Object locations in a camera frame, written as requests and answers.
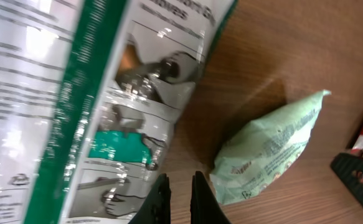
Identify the green 3M sponge package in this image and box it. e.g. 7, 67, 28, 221
0, 0, 236, 223

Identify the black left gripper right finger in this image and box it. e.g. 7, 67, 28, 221
190, 171, 231, 224

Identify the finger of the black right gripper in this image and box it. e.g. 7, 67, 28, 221
330, 153, 363, 207

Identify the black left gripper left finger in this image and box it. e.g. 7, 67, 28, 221
128, 174, 171, 224

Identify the light green wipes packet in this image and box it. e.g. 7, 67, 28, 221
210, 90, 331, 205

